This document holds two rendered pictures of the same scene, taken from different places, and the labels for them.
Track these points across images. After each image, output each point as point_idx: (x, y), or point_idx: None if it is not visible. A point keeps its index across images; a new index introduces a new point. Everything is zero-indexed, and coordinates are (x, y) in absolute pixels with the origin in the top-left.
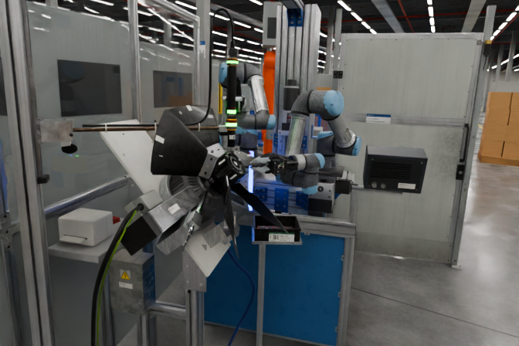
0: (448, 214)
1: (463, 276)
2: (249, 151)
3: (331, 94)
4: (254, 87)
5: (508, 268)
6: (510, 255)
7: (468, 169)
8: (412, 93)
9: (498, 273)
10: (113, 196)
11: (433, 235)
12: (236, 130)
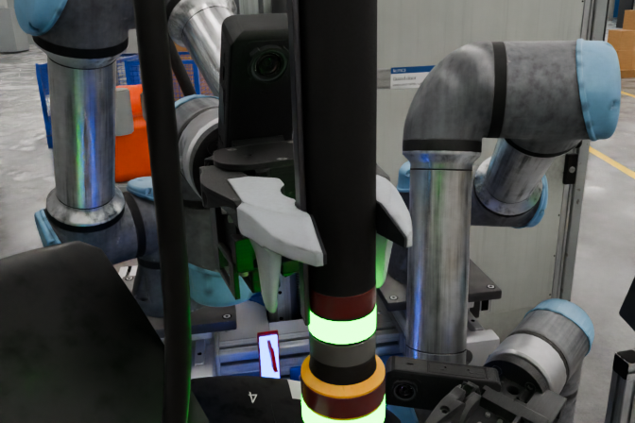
0: (551, 252)
1: (589, 362)
2: (271, 348)
3: (608, 59)
4: (219, 46)
5: None
6: (615, 288)
7: (583, 160)
8: (482, 10)
9: (628, 336)
10: None
11: (527, 298)
12: (224, 296)
